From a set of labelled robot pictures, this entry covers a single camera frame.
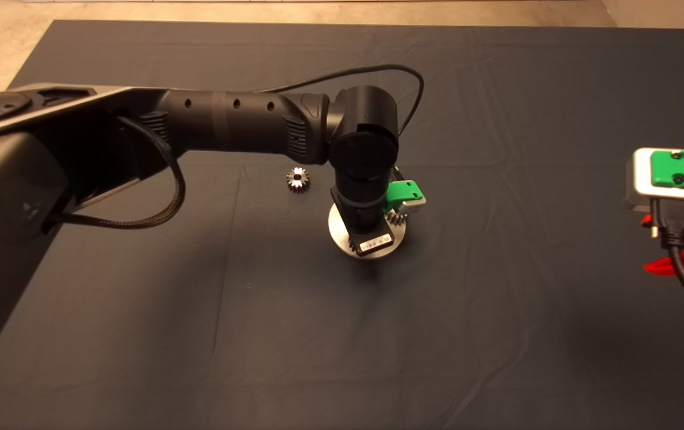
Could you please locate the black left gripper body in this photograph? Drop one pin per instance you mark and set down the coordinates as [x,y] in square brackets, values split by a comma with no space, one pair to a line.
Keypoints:
[366,224]

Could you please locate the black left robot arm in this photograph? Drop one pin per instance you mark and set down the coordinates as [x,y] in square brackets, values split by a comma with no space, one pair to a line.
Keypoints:
[228,125]

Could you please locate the round metal carrier plate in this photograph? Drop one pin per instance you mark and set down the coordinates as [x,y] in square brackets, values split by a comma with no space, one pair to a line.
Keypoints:
[339,230]

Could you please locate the dark grey table cloth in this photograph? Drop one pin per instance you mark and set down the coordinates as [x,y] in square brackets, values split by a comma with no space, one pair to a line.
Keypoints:
[342,358]

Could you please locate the green left camera mount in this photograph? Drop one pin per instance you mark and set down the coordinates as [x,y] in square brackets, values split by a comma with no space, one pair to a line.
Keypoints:
[398,191]

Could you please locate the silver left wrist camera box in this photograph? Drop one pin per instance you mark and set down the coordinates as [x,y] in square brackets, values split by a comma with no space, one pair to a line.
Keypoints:
[415,206]

